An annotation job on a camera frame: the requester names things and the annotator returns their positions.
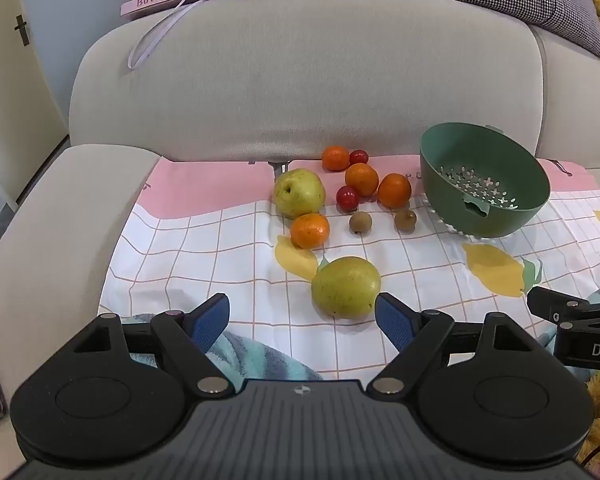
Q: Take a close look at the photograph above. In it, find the yellow-green pear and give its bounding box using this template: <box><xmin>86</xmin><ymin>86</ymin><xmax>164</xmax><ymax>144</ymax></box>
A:
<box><xmin>311</xmin><ymin>256</ymin><xmax>382</xmax><ymax>320</ymax></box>
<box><xmin>273</xmin><ymin>168</ymin><xmax>327</xmax><ymax>219</ymax></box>

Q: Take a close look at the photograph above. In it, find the lemon printed checked cloth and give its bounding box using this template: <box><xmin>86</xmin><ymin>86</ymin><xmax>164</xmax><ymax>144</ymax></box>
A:
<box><xmin>97</xmin><ymin>155</ymin><xmax>600</xmax><ymax>381</ymax></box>

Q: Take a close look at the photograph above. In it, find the teal fluffy blanket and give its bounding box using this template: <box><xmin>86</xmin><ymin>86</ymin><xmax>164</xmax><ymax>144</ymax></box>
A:
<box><xmin>120</xmin><ymin>312</ymin><xmax>326</xmax><ymax>393</ymax></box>

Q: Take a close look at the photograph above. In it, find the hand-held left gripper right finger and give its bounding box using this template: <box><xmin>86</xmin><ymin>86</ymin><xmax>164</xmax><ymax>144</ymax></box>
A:
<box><xmin>366</xmin><ymin>292</ymin><xmax>536</xmax><ymax>396</ymax></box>

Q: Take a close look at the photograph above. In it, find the orange mandarin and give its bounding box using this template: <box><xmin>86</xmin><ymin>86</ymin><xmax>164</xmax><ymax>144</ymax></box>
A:
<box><xmin>321</xmin><ymin>145</ymin><xmax>351</xmax><ymax>173</ymax></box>
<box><xmin>344</xmin><ymin>163</ymin><xmax>380</xmax><ymax>197</ymax></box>
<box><xmin>290</xmin><ymin>213</ymin><xmax>331</xmax><ymax>249</ymax></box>
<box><xmin>377</xmin><ymin>173</ymin><xmax>412</xmax><ymax>209</ymax></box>

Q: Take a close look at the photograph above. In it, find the green colander bowl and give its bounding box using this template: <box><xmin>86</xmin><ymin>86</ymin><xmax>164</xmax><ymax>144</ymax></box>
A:
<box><xmin>419</xmin><ymin>122</ymin><xmax>552</xmax><ymax>238</ymax></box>

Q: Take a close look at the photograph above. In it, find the lavender ribbon strap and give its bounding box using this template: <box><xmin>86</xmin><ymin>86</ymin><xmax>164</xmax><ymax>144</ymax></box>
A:
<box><xmin>128</xmin><ymin>0</ymin><xmax>204</xmax><ymax>69</ymax></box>

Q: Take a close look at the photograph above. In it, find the grey fabric sofa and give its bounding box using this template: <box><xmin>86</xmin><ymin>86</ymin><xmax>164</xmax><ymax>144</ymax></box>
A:
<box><xmin>0</xmin><ymin>0</ymin><xmax>600</xmax><ymax>411</ymax></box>

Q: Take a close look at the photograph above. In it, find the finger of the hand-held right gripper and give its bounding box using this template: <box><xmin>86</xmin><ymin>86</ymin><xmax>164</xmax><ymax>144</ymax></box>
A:
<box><xmin>526</xmin><ymin>286</ymin><xmax>600</xmax><ymax>329</ymax></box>

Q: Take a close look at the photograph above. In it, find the cream cabinet door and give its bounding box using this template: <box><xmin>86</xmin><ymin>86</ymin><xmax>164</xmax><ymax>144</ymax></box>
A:
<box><xmin>0</xmin><ymin>0</ymin><xmax>70</xmax><ymax>233</ymax></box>

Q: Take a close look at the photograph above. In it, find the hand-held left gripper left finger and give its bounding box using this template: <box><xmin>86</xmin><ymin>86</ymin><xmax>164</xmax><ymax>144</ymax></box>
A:
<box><xmin>70</xmin><ymin>293</ymin><xmax>233</xmax><ymax>396</ymax></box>

